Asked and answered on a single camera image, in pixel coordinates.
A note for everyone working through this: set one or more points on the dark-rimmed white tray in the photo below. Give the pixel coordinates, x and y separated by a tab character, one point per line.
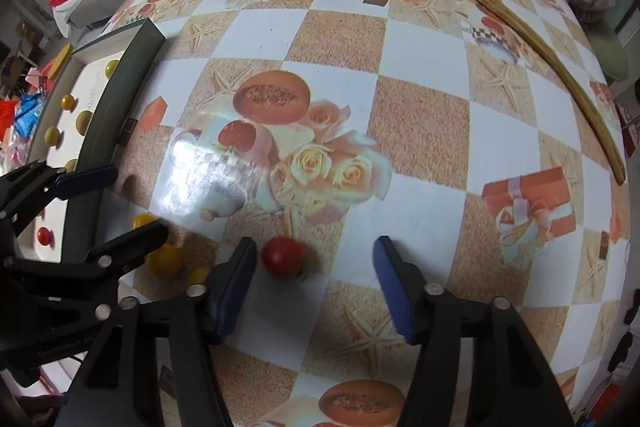
120	92

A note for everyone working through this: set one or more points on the red tomato with stem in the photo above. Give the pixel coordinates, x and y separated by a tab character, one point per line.
282	257

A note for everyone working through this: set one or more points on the checkered printed tablecloth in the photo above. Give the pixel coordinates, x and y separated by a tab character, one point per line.
425	117

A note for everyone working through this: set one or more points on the small red cherry tomato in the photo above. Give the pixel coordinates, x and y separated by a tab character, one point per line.
44	235

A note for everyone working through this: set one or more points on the long wooden stick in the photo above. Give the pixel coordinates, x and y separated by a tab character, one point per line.
605	137

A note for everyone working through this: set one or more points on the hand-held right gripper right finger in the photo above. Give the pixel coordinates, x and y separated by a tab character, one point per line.
395	292

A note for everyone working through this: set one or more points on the yellow box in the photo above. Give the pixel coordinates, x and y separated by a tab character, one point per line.
60	57

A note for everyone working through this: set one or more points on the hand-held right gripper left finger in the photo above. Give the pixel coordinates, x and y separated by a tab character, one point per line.
235	292

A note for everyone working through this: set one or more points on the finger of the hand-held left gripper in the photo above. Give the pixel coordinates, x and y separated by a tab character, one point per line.
85	181
135	242

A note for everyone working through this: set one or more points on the yellow cherry tomato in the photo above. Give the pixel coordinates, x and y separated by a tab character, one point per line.
84	121
111	68
67	102
51	135
165	259
70	165
143	221

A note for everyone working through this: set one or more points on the blue plastic bag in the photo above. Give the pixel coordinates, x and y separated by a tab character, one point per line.
27	112

